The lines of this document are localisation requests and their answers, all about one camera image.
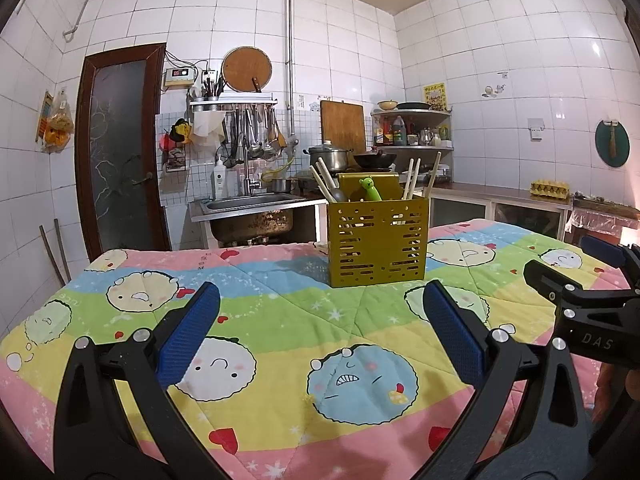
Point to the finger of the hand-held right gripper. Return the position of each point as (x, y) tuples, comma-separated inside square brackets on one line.
[(607, 250), (550, 280)]

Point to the kitchen counter cabinet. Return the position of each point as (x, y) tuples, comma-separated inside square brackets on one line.
[(490, 191)]

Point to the row of hanging kitchen ladles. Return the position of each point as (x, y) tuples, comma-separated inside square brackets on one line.
[(255, 135)]

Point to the black wok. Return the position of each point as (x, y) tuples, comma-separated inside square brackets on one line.
[(375, 160)]

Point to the rectangular wooden cutting board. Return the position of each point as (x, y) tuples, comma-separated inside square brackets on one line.
[(342, 125)]

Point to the steel cooking pot with lid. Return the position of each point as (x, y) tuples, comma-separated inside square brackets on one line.
[(339, 157)]

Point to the round wooden cutting board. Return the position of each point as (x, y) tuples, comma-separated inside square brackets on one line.
[(245, 67)]

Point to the thin wooden stick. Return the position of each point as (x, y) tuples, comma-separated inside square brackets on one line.
[(63, 250), (54, 257)]

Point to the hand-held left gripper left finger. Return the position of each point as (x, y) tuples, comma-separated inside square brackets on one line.
[(190, 330)]

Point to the dark sauce bottle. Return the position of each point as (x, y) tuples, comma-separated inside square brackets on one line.
[(398, 132)]

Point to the steel faucet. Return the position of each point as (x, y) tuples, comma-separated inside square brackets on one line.
[(247, 180)]

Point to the white wall control box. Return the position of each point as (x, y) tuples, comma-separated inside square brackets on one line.
[(180, 76)]

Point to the brown door with frosted glass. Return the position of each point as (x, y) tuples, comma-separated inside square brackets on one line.
[(120, 160)]

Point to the white hanging cloth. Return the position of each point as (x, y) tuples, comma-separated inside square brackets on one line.
[(207, 127)]

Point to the green round wall board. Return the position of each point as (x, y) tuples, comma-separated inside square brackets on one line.
[(602, 150)]

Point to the plastic bag with orange contents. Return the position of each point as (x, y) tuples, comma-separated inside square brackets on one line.
[(57, 125)]

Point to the steel cutlery cup with knives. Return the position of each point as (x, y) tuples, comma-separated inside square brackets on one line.
[(212, 90)]

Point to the metal corner shelf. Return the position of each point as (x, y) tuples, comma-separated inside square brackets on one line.
[(420, 112)]

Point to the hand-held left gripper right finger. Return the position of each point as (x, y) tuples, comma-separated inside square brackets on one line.
[(450, 330)]

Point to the lace table cover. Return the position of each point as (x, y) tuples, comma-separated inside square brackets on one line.
[(600, 210)]

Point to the cluster of small bowls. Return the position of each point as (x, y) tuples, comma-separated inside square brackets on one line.
[(442, 175)]

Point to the green frog-topped utensil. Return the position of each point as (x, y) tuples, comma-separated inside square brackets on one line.
[(371, 187)]

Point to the yellow egg carton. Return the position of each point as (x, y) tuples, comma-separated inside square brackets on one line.
[(550, 188)]

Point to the gas stove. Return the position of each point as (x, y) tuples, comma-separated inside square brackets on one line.
[(306, 186)]

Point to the yellow wall poster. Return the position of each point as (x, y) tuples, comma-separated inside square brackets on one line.
[(435, 97)]

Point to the vertical metal wall pipe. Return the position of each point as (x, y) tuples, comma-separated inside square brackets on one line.
[(289, 60)]

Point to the pastel cartoon printed blanket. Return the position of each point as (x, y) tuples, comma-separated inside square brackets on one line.
[(280, 320)]

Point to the gold slotted utensil holder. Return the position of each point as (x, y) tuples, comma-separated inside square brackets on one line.
[(375, 240)]

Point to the steel kitchen sink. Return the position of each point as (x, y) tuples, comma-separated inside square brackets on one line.
[(250, 201)]

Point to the wall stickers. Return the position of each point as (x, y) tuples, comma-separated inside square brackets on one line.
[(492, 90)]

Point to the small steel saucepan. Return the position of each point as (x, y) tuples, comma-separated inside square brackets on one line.
[(282, 186)]

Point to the person's right hand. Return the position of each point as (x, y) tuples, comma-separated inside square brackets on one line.
[(617, 385)]

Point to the metal wall utensil rack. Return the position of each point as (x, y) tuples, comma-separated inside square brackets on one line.
[(232, 103)]

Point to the white soap pump bottle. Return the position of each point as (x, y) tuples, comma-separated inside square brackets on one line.
[(218, 180)]

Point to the white wall socket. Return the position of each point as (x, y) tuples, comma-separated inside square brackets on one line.
[(536, 128)]

